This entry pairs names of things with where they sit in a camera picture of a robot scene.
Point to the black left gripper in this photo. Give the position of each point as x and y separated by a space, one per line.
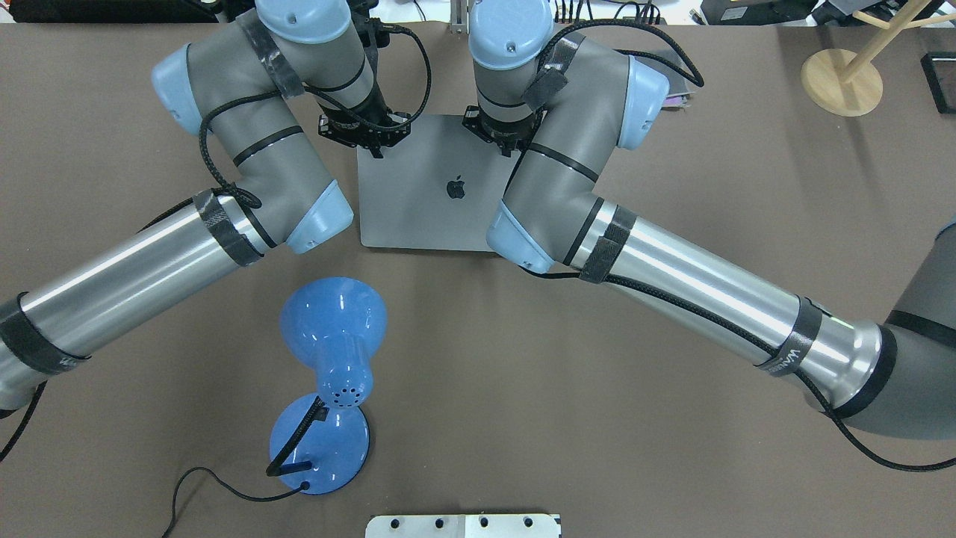
367 135

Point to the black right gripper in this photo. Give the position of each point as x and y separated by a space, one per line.
502 139

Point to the grey laptop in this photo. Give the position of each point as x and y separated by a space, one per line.
437 189

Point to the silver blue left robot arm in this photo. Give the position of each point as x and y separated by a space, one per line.
231 90

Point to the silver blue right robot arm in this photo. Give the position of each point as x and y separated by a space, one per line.
570 101

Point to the grey purple folded cloths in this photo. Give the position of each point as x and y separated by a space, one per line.
679 91

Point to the blue desk lamp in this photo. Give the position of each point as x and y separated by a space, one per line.
334 326

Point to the wooden mug tree stand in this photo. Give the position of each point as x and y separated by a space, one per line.
846 83

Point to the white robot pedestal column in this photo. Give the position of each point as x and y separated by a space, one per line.
466 525

